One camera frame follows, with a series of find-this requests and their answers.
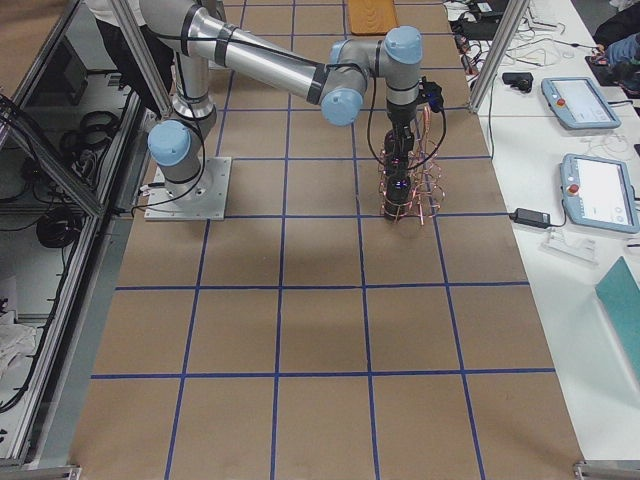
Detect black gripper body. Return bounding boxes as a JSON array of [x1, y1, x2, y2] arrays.
[[384, 102, 416, 150]]

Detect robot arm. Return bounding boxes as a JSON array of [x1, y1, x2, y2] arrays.
[[140, 1, 423, 204]]

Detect dark wine bottle right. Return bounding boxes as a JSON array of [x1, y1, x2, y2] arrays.
[[383, 160, 412, 221]]

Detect wooden tray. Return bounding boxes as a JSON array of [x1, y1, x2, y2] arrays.
[[346, 0, 399, 36]]

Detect black power brick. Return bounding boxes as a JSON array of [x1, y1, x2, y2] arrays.
[[502, 72, 533, 93]]

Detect black power adapter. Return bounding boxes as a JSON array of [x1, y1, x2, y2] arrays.
[[509, 208, 551, 229]]

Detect teach pendant far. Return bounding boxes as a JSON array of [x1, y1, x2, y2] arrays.
[[541, 77, 621, 130]]

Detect teach pendant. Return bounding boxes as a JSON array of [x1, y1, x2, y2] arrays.
[[541, 77, 621, 130], [560, 154, 639, 234]]

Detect teach pendant near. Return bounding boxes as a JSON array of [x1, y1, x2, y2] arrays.
[[560, 154, 639, 234]]

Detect clear acrylic stand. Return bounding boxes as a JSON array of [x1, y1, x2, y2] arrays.
[[540, 228, 599, 267]]

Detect teal folder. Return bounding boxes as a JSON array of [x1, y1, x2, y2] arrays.
[[595, 257, 639, 383]]

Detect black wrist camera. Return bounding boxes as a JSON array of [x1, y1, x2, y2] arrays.
[[421, 76, 444, 113]]

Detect copper wire bottle basket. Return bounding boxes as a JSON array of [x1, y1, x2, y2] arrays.
[[379, 105, 445, 224]]

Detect aluminium frame post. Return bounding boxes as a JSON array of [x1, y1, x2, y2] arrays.
[[468, 0, 530, 114]]

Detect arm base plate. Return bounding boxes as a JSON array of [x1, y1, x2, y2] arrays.
[[144, 157, 232, 221]]

